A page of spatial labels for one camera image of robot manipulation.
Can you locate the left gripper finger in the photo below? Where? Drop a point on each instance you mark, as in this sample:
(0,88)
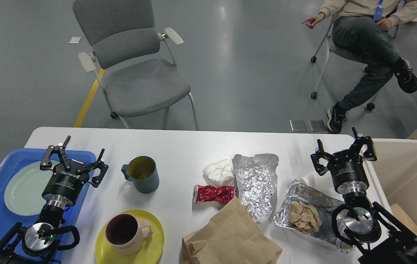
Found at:
(46,163)
(83,172)

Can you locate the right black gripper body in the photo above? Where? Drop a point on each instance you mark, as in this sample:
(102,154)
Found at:
(347,172)

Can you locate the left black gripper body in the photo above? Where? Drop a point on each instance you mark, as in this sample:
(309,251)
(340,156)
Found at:
(67,184)

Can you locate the dark teal mug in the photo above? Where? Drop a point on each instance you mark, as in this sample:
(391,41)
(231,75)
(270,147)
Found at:
(143,173)

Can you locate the pink mug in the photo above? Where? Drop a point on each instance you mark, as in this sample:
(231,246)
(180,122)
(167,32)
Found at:
(126,234)

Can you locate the yellow plate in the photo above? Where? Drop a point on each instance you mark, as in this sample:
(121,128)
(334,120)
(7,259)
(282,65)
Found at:
(149,253)

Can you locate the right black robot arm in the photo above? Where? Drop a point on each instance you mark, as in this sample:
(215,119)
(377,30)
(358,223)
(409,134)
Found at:
(378,235)

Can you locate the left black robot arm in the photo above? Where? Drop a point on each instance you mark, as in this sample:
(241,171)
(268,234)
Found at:
(40,241)

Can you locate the pale green plate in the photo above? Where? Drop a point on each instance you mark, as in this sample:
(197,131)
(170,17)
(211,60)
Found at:
(23,194)

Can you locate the aluminium foil tray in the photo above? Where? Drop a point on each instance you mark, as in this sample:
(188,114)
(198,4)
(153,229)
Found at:
(300,192)

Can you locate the beige plastic bin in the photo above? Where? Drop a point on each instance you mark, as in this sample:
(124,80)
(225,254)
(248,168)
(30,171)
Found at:
(410,176)

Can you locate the crumpled brown napkin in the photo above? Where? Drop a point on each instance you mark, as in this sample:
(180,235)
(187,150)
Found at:
(304,218)

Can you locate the cardboard piece in bin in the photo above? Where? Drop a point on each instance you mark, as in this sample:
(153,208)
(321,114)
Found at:
(401,215)

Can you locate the silver foil bag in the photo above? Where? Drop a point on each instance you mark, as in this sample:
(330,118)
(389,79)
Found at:
(257,183)

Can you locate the blue plastic tray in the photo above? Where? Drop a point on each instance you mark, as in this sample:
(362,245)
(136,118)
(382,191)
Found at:
(17,160)

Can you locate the crumpled white tissue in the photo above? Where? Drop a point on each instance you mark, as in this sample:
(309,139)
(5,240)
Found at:
(220,174)

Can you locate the crushed red can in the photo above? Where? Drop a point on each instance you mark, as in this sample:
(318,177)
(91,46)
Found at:
(209,193)

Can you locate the person's wheeled chair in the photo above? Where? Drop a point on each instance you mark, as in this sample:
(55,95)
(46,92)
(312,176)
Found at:
(332,48)

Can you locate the brown paper bag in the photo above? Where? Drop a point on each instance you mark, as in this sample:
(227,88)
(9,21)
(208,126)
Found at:
(230,237)

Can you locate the grey office chair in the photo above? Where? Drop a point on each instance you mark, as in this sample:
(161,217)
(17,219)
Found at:
(120,30)

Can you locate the seated person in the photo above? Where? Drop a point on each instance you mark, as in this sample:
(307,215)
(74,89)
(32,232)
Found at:
(362,26)

